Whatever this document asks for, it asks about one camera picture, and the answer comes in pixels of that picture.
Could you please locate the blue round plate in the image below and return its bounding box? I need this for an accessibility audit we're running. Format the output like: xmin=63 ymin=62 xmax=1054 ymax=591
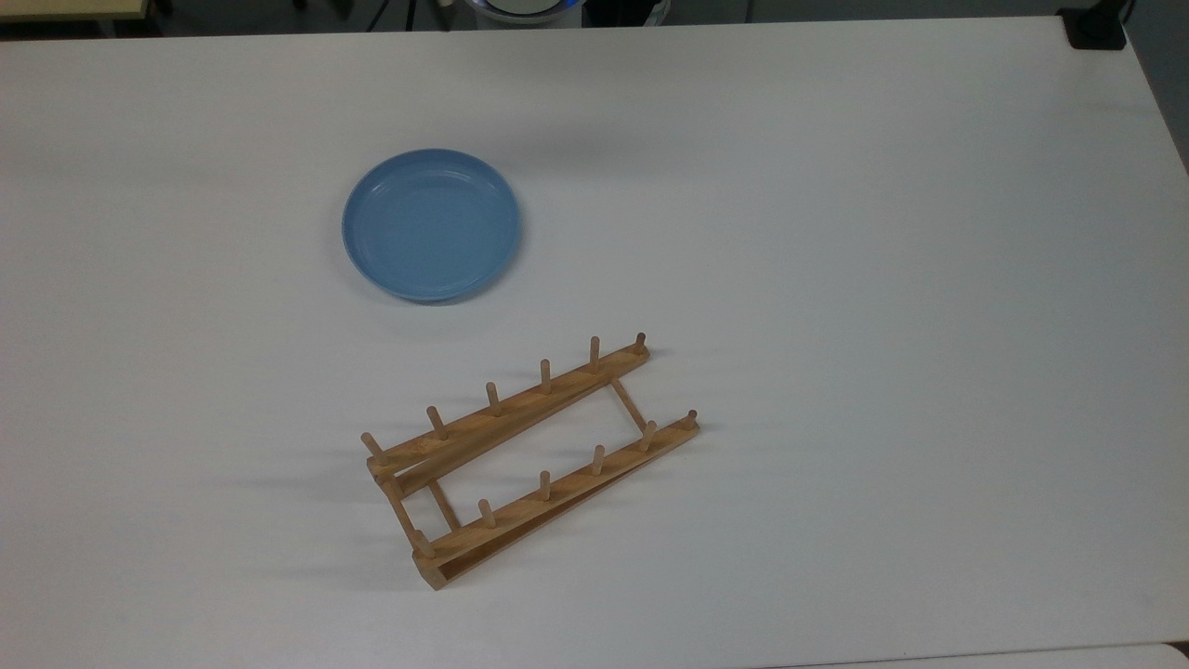
xmin=341 ymin=149 xmax=521 ymax=304

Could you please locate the black table clamp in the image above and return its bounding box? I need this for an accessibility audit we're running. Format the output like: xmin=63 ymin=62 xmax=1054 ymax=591
xmin=1062 ymin=5 xmax=1128 ymax=50

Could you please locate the yellow wooden table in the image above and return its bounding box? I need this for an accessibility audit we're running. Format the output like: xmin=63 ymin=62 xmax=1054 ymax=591
xmin=0 ymin=0 xmax=150 ymax=23

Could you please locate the dark equipment box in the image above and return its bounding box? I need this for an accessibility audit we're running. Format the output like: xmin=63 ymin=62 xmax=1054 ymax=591
xmin=587 ymin=0 xmax=672 ymax=27

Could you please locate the wooden plate rack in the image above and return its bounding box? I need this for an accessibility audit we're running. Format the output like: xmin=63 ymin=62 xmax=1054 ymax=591
xmin=360 ymin=332 xmax=700 ymax=592

